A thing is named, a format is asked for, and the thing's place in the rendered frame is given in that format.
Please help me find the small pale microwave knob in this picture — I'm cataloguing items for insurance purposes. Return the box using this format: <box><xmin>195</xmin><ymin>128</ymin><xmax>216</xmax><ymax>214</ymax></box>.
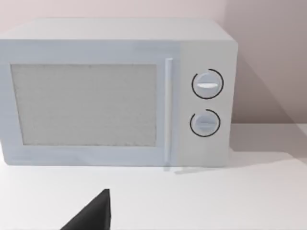
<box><xmin>192</xmin><ymin>113</ymin><xmax>218</xmax><ymax>135</ymax></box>

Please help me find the pale microwave oven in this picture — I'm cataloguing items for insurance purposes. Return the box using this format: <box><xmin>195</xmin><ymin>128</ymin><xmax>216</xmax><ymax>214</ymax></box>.
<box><xmin>0</xmin><ymin>17</ymin><xmax>239</xmax><ymax>169</ymax></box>

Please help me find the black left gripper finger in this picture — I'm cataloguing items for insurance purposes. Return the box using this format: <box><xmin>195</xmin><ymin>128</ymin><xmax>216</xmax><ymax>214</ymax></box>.
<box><xmin>59</xmin><ymin>188</ymin><xmax>113</xmax><ymax>230</ymax></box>

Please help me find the large pale microwave knob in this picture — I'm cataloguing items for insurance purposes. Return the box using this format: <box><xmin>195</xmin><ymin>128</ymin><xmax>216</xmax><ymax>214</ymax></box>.
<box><xmin>193</xmin><ymin>72</ymin><xmax>222</xmax><ymax>97</ymax></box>

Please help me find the pale microwave door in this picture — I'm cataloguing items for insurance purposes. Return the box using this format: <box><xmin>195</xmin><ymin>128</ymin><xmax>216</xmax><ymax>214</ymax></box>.
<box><xmin>0</xmin><ymin>39</ymin><xmax>181</xmax><ymax>168</ymax></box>

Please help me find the pale microwave door handle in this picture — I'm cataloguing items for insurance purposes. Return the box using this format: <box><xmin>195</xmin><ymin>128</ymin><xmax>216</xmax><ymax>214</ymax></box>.
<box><xmin>165</xmin><ymin>57</ymin><xmax>174</xmax><ymax>166</ymax></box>

